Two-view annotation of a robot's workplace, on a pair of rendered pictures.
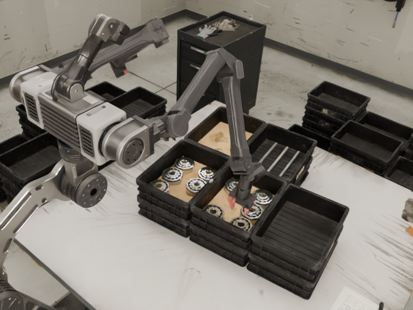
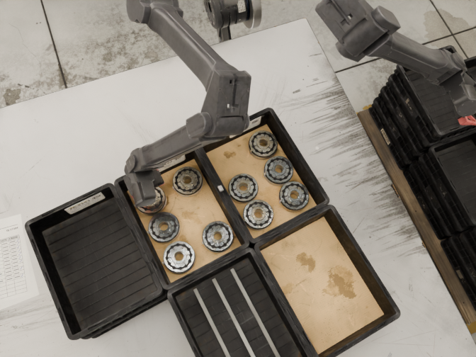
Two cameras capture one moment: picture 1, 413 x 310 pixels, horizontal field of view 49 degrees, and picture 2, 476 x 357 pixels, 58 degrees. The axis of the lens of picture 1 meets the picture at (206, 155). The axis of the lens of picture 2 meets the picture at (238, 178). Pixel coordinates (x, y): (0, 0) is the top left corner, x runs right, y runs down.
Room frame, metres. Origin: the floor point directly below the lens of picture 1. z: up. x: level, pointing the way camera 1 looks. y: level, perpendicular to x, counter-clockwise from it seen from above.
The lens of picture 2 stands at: (1.81, -0.39, 2.28)
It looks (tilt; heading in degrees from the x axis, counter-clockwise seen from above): 71 degrees down; 117
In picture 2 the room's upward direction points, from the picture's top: 6 degrees clockwise
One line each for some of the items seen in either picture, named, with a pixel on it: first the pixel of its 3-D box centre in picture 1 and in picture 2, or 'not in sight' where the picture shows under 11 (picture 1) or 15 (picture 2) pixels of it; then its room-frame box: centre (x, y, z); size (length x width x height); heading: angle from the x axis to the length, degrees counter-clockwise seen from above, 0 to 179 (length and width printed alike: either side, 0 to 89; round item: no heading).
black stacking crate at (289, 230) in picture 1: (299, 230); (97, 259); (1.35, -0.43, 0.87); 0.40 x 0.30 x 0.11; 151
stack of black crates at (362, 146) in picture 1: (358, 165); not in sight; (2.48, -1.07, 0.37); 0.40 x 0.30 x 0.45; 53
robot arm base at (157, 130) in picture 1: (149, 131); not in sight; (1.20, 0.19, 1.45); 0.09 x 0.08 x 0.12; 53
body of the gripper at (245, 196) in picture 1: (243, 192); (141, 177); (1.37, -0.16, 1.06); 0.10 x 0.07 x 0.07; 60
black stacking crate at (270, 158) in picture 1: (275, 158); (239, 329); (1.85, -0.36, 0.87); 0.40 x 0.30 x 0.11; 151
